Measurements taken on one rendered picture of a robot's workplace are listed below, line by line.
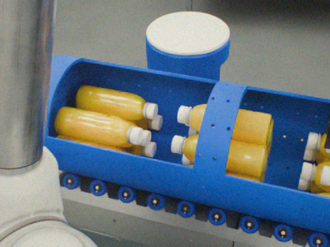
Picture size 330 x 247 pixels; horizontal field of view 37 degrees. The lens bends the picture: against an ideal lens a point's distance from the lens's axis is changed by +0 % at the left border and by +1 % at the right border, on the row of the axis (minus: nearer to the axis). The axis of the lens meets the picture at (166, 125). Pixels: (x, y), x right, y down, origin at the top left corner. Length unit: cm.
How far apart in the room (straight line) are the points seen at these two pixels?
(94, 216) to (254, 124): 49
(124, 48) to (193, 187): 261
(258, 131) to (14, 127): 55
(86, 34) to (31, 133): 312
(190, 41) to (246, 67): 178
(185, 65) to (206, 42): 10
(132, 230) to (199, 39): 68
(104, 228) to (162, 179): 29
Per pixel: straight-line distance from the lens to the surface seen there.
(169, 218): 120
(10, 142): 70
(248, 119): 106
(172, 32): 166
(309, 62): 349
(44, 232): 66
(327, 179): 105
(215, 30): 167
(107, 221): 127
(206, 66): 158
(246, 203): 104
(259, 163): 104
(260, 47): 360
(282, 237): 114
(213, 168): 100
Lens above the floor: 186
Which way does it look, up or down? 41 degrees down
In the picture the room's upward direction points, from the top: 2 degrees counter-clockwise
